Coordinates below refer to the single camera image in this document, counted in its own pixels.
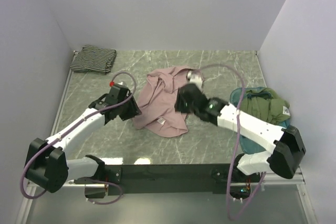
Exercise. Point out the pink tank top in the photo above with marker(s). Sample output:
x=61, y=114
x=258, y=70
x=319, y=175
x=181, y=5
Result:
x=157, y=99

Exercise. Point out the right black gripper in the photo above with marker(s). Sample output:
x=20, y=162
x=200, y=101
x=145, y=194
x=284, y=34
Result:
x=178, y=106

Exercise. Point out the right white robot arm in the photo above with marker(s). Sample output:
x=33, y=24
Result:
x=283, y=147

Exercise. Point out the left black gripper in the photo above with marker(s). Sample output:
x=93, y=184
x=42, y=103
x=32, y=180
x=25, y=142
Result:
x=134, y=110

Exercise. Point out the aluminium rail frame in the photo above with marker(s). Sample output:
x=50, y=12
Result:
x=23, y=182

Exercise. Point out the striped folded tank top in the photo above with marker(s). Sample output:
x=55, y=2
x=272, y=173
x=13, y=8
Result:
x=93, y=59

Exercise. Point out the green tank top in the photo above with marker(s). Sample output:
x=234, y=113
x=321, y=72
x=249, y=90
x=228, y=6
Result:
x=266, y=105

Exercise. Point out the black base beam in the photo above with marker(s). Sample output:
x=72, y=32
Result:
x=173, y=178

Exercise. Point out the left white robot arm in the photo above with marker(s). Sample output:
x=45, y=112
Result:
x=46, y=162

